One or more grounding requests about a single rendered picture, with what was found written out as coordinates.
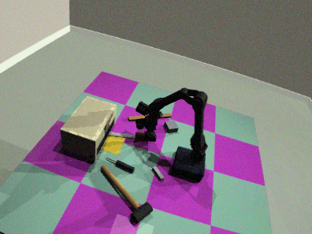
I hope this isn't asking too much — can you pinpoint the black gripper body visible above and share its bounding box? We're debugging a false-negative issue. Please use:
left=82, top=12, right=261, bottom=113
left=145, top=115, right=158, bottom=142

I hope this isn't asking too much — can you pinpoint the brown wooden stick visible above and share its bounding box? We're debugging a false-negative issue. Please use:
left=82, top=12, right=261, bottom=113
left=128, top=113, right=171, bottom=121

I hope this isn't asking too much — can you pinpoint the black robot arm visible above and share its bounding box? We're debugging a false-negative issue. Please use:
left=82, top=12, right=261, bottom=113
left=136, top=88, right=208, bottom=164

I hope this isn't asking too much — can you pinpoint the beige low cabinet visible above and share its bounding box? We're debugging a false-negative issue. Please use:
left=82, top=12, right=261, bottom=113
left=60, top=96, right=125, bottom=164

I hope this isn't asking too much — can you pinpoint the brown cylinder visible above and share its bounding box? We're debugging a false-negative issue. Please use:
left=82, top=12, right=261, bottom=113
left=109, top=132, right=145, bottom=140

